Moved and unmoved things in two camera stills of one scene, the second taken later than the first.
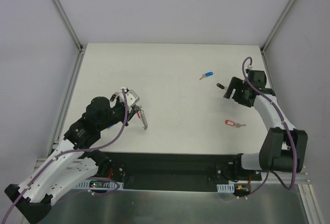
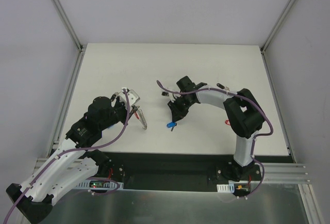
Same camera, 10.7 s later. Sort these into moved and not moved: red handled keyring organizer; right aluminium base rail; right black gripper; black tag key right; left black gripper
Moved: right black gripper
Not moved: left black gripper; black tag key right; red handled keyring organizer; right aluminium base rail
